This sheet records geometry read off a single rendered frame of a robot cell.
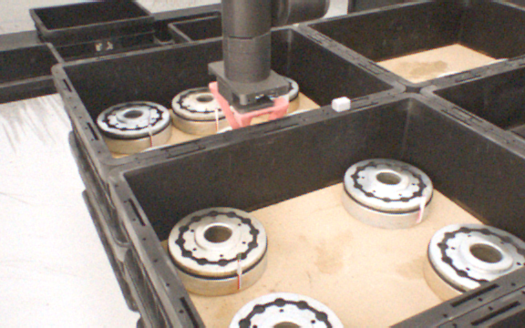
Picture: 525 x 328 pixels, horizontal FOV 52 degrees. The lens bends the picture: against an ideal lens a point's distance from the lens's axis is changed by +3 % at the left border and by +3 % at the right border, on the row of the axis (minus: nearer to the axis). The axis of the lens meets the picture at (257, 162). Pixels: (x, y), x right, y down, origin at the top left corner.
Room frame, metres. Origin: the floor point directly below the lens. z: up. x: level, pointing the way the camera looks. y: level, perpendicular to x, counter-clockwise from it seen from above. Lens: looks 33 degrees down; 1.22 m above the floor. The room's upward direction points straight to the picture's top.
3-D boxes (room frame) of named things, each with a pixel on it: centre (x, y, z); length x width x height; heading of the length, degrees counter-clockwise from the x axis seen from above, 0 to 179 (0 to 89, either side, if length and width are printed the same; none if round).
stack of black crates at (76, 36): (2.03, 0.63, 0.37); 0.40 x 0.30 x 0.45; 119
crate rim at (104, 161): (0.67, 0.05, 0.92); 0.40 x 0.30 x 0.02; 118
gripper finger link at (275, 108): (0.60, 0.01, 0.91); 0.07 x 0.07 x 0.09; 27
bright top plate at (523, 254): (0.39, -0.22, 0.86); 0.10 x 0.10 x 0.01
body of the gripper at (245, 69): (0.61, 0.01, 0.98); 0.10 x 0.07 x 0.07; 27
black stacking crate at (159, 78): (0.67, 0.05, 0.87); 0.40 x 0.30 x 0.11; 118
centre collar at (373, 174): (0.52, -0.16, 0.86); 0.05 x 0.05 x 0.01
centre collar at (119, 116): (0.68, 0.18, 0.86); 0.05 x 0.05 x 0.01
